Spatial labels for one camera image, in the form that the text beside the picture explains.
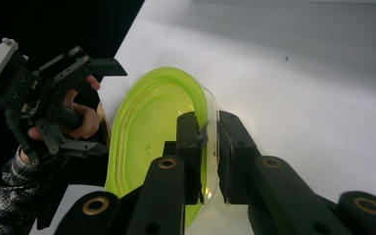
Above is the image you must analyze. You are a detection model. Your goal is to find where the clear square plastic container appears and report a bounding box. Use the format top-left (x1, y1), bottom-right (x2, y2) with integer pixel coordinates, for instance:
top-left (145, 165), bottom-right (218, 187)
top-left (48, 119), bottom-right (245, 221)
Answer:
top-left (200, 83), bottom-right (221, 210)

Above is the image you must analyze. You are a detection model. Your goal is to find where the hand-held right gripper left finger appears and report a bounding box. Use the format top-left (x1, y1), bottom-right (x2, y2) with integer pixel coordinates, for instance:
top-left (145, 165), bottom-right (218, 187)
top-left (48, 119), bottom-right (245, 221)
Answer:
top-left (125, 111), bottom-right (209, 235)

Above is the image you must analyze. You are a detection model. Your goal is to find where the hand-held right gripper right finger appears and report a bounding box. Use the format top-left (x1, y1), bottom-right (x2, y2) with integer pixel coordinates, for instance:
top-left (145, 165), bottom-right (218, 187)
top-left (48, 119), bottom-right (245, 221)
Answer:
top-left (216, 110), bottom-right (353, 235)

